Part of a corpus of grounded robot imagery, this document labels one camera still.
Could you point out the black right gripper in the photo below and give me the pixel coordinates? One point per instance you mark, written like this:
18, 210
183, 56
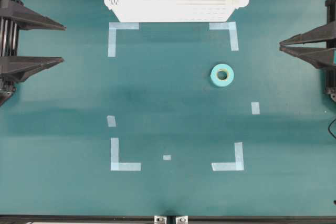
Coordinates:
320, 58

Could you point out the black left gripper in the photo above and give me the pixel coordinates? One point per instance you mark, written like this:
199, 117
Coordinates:
14, 69

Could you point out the teal tape roll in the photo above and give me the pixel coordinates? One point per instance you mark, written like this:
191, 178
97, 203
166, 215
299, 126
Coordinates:
222, 75

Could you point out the top-left tape corner marker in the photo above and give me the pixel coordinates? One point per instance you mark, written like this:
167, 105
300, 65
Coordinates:
112, 35

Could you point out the right small tape strip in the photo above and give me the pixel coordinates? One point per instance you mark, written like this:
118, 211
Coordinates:
255, 108

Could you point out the small tape strip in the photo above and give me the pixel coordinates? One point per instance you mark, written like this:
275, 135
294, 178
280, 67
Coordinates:
255, 108
111, 121

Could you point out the top-right tape corner marker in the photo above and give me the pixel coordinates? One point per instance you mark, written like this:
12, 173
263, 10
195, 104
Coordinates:
232, 29

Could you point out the left small tape strip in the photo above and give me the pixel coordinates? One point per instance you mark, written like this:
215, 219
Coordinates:
111, 121

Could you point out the bottom-right tape corner marker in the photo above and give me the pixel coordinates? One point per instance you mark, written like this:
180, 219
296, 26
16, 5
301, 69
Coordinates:
237, 165

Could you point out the bottom-left tape corner marker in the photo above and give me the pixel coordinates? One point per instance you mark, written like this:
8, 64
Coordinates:
115, 164

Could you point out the small centre tape square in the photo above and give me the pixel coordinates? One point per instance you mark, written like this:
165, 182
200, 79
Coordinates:
167, 157

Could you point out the left metal table bracket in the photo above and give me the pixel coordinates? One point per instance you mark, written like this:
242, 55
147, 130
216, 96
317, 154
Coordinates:
160, 219

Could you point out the metal table bracket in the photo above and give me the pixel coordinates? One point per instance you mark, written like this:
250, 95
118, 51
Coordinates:
181, 219
160, 219

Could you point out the right metal table bracket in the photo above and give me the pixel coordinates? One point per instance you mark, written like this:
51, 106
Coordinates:
181, 219

